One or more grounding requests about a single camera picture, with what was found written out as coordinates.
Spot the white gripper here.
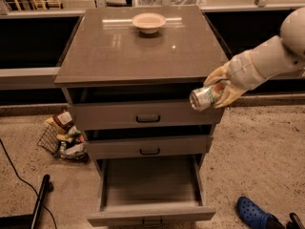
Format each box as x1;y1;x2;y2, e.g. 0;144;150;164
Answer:
204;51;267;108

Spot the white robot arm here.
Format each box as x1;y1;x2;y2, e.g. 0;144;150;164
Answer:
204;8;305;108

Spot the grey middle drawer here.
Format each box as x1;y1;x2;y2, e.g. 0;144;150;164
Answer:
85;135;213;159

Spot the grey drawer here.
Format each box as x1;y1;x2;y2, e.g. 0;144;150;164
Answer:
88;155;215;227
69;100;224;131
85;135;213;159

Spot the grey top drawer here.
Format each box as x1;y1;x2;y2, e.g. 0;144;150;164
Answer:
69;100;224;131

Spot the grey drawer cabinet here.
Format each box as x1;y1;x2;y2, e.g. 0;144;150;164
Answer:
53;5;237;229

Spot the grey bottom drawer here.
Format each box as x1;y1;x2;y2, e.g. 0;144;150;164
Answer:
88;155;215;227

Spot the white ceramic bowl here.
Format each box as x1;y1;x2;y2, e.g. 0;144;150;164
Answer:
132;12;166;34

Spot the blue croc shoe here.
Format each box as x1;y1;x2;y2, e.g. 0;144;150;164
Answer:
236;197;285;229

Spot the black shoe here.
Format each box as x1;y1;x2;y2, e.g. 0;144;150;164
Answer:
286;213;305;229

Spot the black bar stand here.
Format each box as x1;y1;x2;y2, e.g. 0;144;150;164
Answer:
0;175;51;229

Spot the white wire bin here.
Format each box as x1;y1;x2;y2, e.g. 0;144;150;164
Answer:
132;0;207;8

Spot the wire basket of snacks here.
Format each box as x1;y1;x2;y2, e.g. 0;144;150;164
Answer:
37;111;89;162

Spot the grey horizontal rail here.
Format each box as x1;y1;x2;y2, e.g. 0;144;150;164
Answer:
0;58;305;92

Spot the black floor cable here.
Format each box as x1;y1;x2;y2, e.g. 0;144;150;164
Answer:
0;138;58;229

